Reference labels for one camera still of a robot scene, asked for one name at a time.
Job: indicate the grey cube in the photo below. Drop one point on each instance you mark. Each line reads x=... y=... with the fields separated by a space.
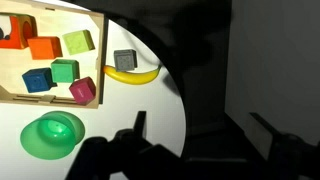
x=125 y=60

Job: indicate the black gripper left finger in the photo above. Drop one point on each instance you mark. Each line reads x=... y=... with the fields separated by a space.
x=140 y=123

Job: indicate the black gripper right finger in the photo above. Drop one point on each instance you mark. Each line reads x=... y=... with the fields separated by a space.
x=263 y=135

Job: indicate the yellow-green cube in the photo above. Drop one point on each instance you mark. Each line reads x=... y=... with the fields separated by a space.
x=78 y=42

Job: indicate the orange arch block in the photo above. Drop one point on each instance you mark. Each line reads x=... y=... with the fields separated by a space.
x=15 y=40

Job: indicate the green plastic bowl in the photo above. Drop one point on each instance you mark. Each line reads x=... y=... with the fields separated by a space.
x=46 y=140

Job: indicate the yellow banana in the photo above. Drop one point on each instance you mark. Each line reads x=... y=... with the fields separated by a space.
x=133 y=78

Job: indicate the orange cube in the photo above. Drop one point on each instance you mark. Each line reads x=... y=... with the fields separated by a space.
x=45 y=48

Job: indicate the blue cube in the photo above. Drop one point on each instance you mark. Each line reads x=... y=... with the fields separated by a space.
x=37 y=81

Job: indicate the green cube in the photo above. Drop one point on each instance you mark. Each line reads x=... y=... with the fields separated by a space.
x=64 y=71

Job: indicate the magenta cube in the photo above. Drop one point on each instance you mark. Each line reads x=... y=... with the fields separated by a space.
x=82 y=90

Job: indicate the wooden tray box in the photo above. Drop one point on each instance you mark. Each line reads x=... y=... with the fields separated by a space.
x=13 y=63

